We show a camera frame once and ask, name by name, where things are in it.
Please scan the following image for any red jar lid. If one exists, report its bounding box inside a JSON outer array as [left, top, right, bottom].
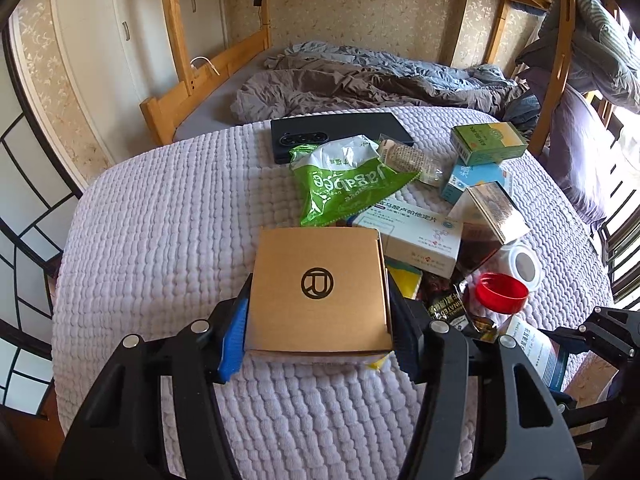
[[474, 272, 530, 313]]

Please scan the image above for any black foil packet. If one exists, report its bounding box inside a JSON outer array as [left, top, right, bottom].
[[420, 275, 501, 343]]

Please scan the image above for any brown cardboard box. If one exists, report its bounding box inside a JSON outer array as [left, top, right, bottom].
[[242, 226, 393, 363]]

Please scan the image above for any green snack bag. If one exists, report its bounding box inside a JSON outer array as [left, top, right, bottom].
[[290, 135, 421, 227]]

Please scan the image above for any yellow foil packet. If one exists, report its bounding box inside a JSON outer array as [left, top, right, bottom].
[[367, 257, 425, 372]]

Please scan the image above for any white plastic jar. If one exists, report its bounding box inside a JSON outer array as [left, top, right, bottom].
[[497, 241, 543, 292]]

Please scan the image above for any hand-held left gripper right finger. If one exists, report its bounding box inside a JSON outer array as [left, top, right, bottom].
[[387, 277, 586, 480]]

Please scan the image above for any blue grey duvet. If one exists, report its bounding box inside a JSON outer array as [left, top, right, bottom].
[[265, 40, 518, 92]]

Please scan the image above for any white pink medicine box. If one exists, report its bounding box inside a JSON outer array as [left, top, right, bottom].
[[350, 205, 465, 280]]

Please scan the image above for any grey rumpled duvet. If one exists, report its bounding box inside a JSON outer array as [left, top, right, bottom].
[[232, 55, 521, 123]]

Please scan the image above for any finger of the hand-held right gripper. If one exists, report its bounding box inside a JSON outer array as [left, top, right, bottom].
[[542, 306, 640, 362], [552, 391, 627, 424]]

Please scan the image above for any striped bedding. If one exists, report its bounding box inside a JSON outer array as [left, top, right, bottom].
[[515, 0, 640, 106]]

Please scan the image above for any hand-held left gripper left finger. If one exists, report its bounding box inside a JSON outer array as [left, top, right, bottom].
[[52, 272, 253, 480]]

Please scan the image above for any white charging cable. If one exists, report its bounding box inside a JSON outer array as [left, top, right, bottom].
[[190, 56, 221, 77]]

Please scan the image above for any white wardrobe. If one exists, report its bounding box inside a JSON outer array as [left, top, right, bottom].
[[50, 0, 201, 161]]

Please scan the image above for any wooden bunk bed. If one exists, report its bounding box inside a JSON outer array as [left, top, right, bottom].
[[140, 0, 576, 156]]

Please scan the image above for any white blue striped medicine box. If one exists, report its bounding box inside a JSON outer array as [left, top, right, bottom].
[[500, 314, 572, 395]]

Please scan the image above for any black smartphone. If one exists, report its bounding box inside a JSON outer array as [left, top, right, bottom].
[[270, 112, 415, 166]]

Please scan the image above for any purple pillow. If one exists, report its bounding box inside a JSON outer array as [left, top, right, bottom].
[[517, 67, 608, 226]]

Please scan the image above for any dark wooden chair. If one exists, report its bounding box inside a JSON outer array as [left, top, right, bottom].
[[595, 90, 640, 303]]

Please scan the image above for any black framed folding screen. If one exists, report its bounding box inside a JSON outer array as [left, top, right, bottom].
[[0, 30, 86, 421]]

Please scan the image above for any silver brown carton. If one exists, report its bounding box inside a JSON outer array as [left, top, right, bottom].
[[452, 181, 532, 280]]

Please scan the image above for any green yellow box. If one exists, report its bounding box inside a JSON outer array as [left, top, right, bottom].
[[450, 121, 530, 166]]

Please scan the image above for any clear wrapped cracker packet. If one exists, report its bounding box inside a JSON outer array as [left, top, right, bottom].
[[377, 133, 446, 188]]

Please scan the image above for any teal white box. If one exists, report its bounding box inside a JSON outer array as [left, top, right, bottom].
[[440, 160, 516, 206]]

